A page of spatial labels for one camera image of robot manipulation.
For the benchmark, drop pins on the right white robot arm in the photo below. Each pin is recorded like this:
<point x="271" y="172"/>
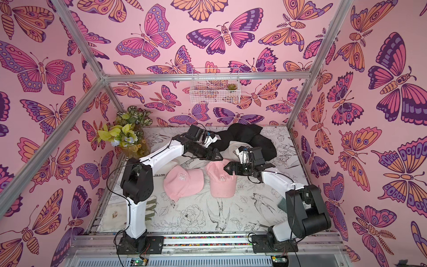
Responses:
<point x="306" y="211"/>

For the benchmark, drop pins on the amber vase with flowers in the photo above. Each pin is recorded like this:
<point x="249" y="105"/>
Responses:
<point x="127" y="132"/>

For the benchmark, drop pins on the black cap left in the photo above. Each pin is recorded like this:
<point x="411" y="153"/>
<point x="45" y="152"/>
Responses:
<point x="223" y="140"/>

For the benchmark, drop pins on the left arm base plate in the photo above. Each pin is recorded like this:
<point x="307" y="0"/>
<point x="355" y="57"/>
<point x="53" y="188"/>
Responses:
<point x="143" y="245"/>

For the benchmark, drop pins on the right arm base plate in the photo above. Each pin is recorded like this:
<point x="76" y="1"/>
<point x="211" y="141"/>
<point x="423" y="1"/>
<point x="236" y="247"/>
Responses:
<point x="266" y="243"/>

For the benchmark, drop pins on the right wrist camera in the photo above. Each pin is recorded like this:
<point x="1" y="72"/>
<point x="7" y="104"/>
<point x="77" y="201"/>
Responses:
<point x="243" y="154"/>

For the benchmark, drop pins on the white colorado cap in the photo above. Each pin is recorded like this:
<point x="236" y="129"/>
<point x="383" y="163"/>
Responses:
<point x="163" y="171"/>
<point x="231" y="153"/>

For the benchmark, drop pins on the white wire basket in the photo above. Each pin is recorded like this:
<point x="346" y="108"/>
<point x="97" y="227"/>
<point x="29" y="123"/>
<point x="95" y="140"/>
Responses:
<point x="210" y="85"/>

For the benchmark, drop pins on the small green succulent plant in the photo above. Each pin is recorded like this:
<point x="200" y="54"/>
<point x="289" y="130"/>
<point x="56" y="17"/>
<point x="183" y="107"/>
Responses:
<point x="232" y="87"/>

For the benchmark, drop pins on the pink cap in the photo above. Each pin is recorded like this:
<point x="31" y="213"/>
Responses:
<point x="222" y="184"/>
<point x="180" y="183"/>

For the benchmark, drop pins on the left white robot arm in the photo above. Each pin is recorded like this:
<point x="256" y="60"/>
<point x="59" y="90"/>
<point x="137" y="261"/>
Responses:
<point x="137" y="181"/>

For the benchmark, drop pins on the black cap back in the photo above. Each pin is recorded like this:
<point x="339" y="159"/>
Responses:
<point x="244" y="133"/>

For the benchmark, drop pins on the black cap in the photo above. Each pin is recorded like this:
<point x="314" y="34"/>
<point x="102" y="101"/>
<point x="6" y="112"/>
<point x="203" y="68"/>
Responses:
<point x="268" y="149"/>
<point x="244" y="133"/>
<point x="223" y="140"/>

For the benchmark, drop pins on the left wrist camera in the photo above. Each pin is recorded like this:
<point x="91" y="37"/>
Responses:
<point x="209" y="139"/>

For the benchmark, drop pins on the aluminium front rail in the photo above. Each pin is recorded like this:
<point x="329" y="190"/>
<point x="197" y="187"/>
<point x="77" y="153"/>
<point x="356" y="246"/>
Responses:
<point x="201" y="244"/>

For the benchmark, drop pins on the green dustpan brush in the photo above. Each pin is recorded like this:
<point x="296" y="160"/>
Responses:
<point x="282" y="205"/>

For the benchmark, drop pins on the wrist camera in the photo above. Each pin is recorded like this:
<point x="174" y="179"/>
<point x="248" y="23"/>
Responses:
<point x="243" y="154"/>
<point x="209" y="139"/>

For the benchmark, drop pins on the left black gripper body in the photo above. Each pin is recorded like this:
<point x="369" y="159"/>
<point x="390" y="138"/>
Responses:
<point x="202" y="153"/>

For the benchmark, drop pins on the black cap right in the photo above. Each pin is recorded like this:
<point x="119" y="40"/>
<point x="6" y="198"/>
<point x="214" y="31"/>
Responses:
<point x="268" y="149"/>

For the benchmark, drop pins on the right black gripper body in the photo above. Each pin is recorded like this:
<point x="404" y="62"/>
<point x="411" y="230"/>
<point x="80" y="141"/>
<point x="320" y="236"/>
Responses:
<point x="238" y="167"/>

